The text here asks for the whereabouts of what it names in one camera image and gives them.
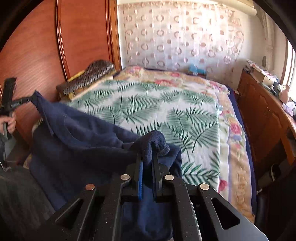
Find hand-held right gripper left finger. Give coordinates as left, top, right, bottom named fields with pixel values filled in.
left=30, top=152, right=145, bottom=241

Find tied pale window curtain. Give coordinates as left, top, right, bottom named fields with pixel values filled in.
left=258, top=9, right=275, bottom=77

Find palm-leaf print blanket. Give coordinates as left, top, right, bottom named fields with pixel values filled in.
left=61, top=79, right=221, bottom=193

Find folded patterned cloth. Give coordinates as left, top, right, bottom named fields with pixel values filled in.
left=245, top=59, right=263, bottom=70

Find white plastic bag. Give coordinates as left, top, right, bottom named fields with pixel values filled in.
left=282, top=102, right=295, bottom=115

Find white air conditioner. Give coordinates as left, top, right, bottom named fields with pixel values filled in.
left=215, top=0, right=258, bottom=16

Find navy printed t-shirt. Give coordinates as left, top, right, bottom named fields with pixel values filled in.
left=29, top=90, right=183, bottom=240

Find blue tissue pack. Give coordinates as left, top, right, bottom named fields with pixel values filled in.
left=188, top=64, right=207, bottom=76

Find floral blanket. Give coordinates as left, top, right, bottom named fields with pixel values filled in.
left=113, top=65, right=255, bottom=224

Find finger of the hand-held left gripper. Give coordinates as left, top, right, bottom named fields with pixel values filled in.
left=10, top=96, right=36, bottom=110

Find dark dotted pillow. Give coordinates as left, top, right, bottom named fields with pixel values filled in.
left=55, top=60, right=117, bottom=101

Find circle-print sheer curtain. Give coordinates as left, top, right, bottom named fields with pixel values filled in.
left=117, top=2, right=244, bottom=76

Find pale pink bottle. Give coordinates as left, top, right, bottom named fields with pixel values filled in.
left=279, top=85, right=290, bottom=102

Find person's left hand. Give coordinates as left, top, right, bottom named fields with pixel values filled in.
left=0, top=112, right=17, bottom=135

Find navy bed sheet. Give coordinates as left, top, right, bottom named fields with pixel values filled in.
left=225, top=85, right=258, bottom=223

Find long wooden cabinet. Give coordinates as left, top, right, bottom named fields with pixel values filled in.
left=237, top=70, right=296, bottom=186

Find cardboard box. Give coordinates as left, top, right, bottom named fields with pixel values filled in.
left=251, top=67, right=278, bottom=85

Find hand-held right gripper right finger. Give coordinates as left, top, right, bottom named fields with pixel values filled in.
left=151, top=152, right=270, bottom=241

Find person's grey trousers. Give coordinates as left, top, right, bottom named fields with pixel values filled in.
left=0, top=162, right=57, bottom=241

